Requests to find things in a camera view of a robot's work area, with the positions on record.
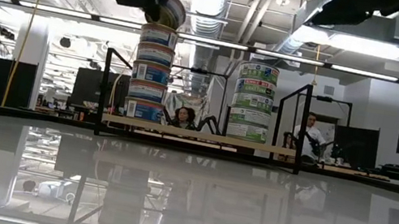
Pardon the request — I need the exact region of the person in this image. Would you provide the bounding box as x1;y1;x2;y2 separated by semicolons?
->
285;108;334;168
169;104;201;132

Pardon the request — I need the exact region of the black partition panel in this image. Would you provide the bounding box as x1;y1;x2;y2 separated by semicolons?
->
329;123;382;172
0;58;39;111

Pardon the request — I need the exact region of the silver ribbed ventilation duct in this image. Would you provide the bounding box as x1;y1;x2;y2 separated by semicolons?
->
172;0;230;99

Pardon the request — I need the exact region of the black dome camera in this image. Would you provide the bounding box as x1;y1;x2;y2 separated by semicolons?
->
58;36;73;50

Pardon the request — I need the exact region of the yellow hanging cable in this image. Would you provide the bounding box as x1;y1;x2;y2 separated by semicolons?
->
1;0;45;111

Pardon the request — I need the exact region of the wooden shelf with black frame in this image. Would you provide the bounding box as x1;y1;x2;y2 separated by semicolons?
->
90;45;316;176

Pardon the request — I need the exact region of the black metal table frame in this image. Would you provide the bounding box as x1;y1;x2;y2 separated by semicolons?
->
0;103;399;197

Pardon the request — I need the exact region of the black metal frame stand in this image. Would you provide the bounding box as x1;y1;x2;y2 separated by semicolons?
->
292;90;354;127

